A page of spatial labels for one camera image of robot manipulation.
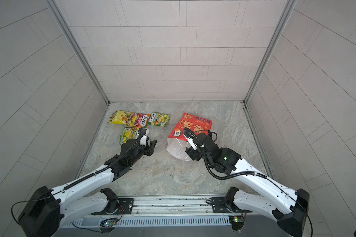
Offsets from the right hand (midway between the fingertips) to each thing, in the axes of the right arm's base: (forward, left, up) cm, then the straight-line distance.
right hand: (192, 143), depth 73 cm
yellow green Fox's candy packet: (+28, +21, -14) cm, 38 cm away
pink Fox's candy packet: (+29, +33, -14) cm, 46 cm away
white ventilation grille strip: (-31, -8, -20) cm, 37 cm away
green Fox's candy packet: (+17, +40, -13) cm, 45 cm away
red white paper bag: (+11, +9, -18) cm, 23 cm away
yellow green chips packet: (+30, +47, -12) cm, 57 cm away
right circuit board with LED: (-30, -18, -21) cm, 41 cm away
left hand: (+7, +20, -5) cm, 22 cm away
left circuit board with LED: (-29, +39, -14) cm, 51 cm away
